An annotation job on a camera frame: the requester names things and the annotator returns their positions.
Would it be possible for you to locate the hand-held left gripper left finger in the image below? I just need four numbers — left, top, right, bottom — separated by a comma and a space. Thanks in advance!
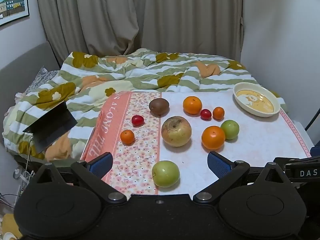
22, 152, 128, 204

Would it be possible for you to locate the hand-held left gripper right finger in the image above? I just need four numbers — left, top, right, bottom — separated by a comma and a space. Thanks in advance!
192, 151, 299, 204

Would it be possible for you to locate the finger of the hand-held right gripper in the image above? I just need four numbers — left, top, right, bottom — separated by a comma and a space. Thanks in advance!
274, 156, 320, 165

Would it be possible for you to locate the large orange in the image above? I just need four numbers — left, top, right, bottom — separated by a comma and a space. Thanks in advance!
183, 96, 202, 115
201, 126, 226, 150

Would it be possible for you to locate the green apple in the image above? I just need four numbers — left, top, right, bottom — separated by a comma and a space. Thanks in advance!
220, 120, 240, 140
152, 160, 181, 188

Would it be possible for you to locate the small mandarin orange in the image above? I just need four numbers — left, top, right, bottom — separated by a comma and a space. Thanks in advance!
213, 107, 225, 120
120, 130, 135, 145

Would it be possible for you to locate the large yellow apple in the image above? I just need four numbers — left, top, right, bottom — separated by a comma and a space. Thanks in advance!
161, 116, 192, 147

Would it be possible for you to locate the cream bowl with cartoon print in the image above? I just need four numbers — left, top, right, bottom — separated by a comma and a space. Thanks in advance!
233, 82, 281, 117

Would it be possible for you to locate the pink floral tablecloth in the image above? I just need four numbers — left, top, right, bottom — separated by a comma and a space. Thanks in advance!
80, 90, 314, 195

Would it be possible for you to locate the black laptop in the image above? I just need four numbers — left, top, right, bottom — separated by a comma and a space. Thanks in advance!
22, 101, 78, 154

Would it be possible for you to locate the brown kiwi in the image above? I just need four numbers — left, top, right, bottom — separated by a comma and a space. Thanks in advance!
149, 98, 170, 115

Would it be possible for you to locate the grey patterned pillow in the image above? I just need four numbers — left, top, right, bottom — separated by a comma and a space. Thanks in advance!
25, 66, 58, 93

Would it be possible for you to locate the green striped floral blanket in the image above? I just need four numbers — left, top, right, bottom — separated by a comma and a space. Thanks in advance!
2, 48, 288, 161

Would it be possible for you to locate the grey padded headboard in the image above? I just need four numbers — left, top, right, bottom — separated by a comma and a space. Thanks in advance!
0, 41, 61, 100

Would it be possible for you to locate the beige curtain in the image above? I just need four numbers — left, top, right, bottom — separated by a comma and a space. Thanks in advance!
35, 0, 244, 65

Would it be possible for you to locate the black cable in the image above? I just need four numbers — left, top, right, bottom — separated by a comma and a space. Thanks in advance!
304, 102, 320, 132

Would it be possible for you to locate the white cable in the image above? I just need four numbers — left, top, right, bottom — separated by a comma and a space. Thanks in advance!
24, 139, 35, 180

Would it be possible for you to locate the framed wall picture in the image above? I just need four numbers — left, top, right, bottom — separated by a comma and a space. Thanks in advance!
0, 0, 30, 27

